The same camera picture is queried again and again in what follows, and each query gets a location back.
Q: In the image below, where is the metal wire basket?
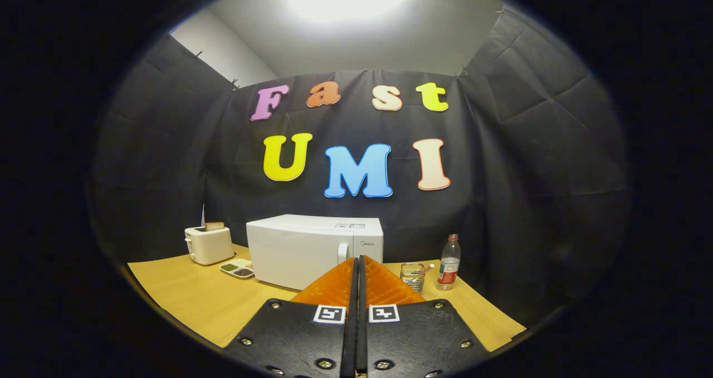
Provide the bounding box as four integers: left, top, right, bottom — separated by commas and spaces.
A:
400, 263, 426, 293

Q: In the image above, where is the white toaster oven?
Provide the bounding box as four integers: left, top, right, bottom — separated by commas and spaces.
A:
246, 214, 384, 291

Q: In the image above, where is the white divided bean dish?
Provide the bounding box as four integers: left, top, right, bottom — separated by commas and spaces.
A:
219, 259, 255, 279

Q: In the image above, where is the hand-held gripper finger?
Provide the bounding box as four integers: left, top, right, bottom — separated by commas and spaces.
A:
358, 255, 494, 378
223, 257, 359, 378

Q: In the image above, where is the clear plastic water bottle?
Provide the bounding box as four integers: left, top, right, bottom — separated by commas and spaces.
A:
436, 234, 462, 291

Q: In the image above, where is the cream pop-up toaster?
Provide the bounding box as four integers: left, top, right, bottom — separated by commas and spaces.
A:
184, 226, 235, 266

